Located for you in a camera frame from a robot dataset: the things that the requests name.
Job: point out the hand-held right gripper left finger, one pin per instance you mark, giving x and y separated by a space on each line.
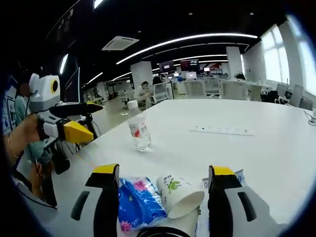
103 209

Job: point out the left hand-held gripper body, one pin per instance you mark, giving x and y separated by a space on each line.
44 95

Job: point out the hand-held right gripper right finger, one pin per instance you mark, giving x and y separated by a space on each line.
227 209

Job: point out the blue tissue pack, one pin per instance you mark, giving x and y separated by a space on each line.
138 205

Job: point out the white blue wipes packet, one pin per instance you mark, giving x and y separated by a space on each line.
238 176

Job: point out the white paper cup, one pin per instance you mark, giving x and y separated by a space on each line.
177 195

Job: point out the clear plastic water bottle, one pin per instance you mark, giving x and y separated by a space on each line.
139 130

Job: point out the group of white office chairs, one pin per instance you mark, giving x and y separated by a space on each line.
234 90

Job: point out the person's left hand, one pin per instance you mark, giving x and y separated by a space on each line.
28 129

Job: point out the person's blue white shirt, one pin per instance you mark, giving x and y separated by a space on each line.
7 111

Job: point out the white table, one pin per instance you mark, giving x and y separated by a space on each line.
222 153

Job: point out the white power strip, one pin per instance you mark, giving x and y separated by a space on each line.
222 130

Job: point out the ceiling air conditioner panel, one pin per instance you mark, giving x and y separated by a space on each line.
121 43

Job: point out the black bag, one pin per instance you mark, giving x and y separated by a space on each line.
269 96

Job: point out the row of lit monitors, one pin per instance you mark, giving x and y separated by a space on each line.
190 65

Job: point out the long ceiling light strip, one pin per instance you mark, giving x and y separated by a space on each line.
187 40

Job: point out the green potted plant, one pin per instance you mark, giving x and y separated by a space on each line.
240 76

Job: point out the narrow window with blinds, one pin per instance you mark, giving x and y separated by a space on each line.
275 56

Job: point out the wide window with blinds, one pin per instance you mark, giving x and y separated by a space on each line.
307 61

